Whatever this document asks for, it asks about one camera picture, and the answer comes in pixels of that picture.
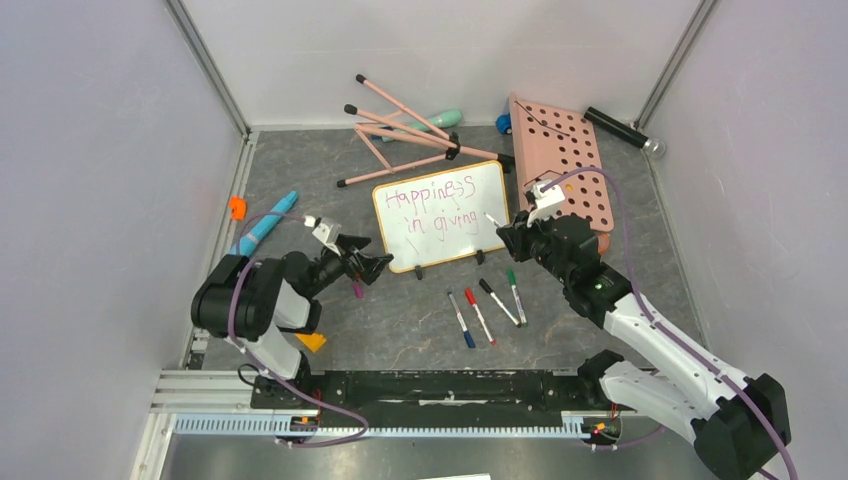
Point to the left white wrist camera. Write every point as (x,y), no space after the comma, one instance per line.
(325,230)

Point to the blue toy car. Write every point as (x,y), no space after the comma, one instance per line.
(503,124)

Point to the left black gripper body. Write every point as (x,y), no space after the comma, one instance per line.
(349,267)

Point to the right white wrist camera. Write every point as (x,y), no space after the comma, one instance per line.
(544,197)

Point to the black whiteboard marker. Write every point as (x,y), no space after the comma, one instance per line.
(491,293)

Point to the yellow wedge block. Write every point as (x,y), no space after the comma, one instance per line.
(312,341)

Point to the pink folding easel stand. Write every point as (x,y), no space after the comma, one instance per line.
(447,143)

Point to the blue whiteboard marker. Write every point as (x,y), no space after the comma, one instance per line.
(465,331)

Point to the small orange clip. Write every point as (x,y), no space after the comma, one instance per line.
(238,208)

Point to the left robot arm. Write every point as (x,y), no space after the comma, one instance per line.
(255,304)

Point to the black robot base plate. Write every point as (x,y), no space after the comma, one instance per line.
(439,399)

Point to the black flashlight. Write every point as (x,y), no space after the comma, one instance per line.
(651,146)

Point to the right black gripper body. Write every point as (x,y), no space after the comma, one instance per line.
(528,234)

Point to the yellow-framed whiteboard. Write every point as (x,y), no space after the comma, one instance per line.
(439,217)

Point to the large blue toy marker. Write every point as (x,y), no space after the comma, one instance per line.
(249,242)

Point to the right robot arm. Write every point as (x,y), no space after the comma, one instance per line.
(736,423)

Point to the pink perforated board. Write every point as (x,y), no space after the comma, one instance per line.
(550,141)

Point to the mint green toy marker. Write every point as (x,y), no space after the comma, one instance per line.
(444,120)

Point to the orange semicircle block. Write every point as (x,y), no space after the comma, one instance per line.
(604,242)

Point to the red whiteboard marker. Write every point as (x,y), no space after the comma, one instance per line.
(468,292)

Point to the purple whiteboard marker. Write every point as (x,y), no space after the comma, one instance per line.
(495,222)

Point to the green whiteboard marker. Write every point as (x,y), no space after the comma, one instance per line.
(516,296)

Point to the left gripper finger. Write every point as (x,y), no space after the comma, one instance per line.
(352,244)
(370,267)

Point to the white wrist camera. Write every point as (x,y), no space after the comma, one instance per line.
(544,197)
(325,230)

